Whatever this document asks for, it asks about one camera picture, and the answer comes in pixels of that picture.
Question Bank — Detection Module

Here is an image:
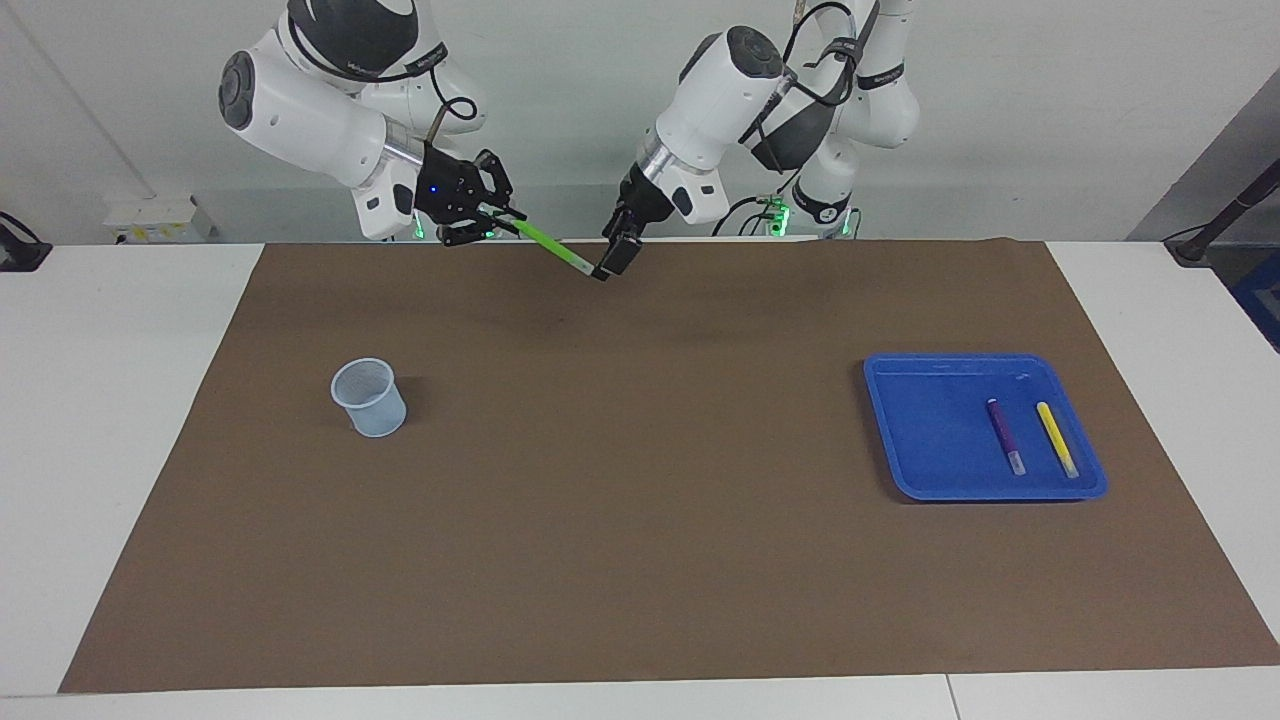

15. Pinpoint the green pen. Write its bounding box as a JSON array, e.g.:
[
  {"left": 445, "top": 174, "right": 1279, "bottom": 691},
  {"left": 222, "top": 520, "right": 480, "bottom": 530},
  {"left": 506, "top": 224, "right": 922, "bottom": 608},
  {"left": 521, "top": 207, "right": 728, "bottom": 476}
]
[{"left": 480, "top": 205, "right": 601, "bottom": 279}]

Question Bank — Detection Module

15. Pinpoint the purple pen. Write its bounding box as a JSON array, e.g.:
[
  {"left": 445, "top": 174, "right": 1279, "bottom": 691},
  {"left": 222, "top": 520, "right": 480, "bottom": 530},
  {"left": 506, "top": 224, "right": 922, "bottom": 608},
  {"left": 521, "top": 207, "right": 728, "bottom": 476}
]
[{"left": 986, "top": 399, "right": 1028, "bottom": 477}]

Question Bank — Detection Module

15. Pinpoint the yellow pen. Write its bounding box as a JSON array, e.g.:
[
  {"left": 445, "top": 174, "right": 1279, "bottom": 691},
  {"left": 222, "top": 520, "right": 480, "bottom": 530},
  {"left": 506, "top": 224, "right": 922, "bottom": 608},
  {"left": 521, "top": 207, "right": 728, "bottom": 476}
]
[{"left": 1036, "top": 402, "right": 1081, "bottom": 479}]

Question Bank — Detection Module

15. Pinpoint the blue plastic tray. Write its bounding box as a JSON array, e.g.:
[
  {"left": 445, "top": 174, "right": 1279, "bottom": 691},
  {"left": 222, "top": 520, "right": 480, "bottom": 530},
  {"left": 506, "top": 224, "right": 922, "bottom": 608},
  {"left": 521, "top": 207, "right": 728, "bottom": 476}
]
[{"left": 863, "top": 352, "right": 1109, "bottom": 503}]

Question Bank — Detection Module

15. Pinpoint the clear plastic cup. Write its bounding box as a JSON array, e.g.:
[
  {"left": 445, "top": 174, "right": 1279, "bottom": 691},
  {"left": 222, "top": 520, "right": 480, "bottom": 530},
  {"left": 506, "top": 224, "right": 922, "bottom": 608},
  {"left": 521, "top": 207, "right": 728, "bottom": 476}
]
[{"left": 331, "top": 358, "right": 408, "bottom": 438}]

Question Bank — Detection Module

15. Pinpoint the brown table mat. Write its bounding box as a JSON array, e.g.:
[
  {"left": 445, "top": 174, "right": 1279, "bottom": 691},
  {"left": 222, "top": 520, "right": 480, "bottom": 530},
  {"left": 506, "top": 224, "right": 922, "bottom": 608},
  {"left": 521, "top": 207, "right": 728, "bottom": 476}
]
[{"left": 58, "top": 238, "right": 1280, "bottom": 694}]

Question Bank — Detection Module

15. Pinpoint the white socket box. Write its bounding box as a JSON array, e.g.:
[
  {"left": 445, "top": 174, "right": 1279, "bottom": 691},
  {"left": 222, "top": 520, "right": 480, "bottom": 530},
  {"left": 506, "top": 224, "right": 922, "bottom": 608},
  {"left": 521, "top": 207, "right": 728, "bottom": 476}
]
[{"left": 104, "top": 195, "right": 216, "bottom": 245}]

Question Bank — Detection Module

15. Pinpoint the black clamp base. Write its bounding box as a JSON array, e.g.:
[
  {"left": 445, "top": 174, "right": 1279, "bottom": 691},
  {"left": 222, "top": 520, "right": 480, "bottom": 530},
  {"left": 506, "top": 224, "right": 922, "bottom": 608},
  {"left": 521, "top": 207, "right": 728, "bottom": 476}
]
[{"left": 0, "top": 211, "right": 53, "bottom": 272}]

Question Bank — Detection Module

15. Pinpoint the black stand leg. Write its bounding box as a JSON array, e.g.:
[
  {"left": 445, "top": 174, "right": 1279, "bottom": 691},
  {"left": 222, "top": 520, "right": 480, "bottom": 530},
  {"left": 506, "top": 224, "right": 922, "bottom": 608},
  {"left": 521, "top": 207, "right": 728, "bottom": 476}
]
[{"left": 1165, "top": 160, "right": 1280, "bottom": 267}]

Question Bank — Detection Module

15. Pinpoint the blue crate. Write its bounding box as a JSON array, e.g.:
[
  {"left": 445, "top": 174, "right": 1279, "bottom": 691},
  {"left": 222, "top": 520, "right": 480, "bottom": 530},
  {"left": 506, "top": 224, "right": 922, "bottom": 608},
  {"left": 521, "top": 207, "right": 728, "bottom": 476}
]
[{"left": 1228, "top": 248, "right": 1280, "bottom": 353}]

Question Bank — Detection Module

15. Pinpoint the black base cable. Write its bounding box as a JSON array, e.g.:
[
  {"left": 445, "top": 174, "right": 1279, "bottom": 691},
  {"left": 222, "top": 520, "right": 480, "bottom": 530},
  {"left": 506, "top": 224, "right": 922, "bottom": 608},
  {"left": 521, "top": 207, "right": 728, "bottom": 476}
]
[{"left": 712, "top": 155, "right": 806, "bottom": 238}]

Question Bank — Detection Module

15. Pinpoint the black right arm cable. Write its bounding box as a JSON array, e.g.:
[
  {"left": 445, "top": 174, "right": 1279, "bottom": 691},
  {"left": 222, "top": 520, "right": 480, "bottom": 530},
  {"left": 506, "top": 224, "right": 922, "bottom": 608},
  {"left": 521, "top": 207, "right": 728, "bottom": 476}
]
[{"left": 285, "top": 0, "right": 481, "bottom": 146}]

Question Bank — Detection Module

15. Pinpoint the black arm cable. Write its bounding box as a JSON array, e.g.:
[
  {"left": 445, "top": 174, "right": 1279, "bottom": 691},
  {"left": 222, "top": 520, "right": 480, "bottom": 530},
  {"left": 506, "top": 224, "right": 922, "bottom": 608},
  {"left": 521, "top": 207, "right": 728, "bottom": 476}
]
[
  {"left": 285, "top": 0, "right": 481, "bottom": 146},
  {"left": 740, "top": 0, "right": 881, "bottom": 146}
]

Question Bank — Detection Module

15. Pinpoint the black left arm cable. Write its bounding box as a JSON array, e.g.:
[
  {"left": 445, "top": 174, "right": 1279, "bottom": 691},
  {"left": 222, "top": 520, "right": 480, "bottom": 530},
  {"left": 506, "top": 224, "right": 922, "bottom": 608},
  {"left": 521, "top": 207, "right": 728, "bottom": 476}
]
[{"left": 740, "top": 0, "right": 881, "bottom": 146}]

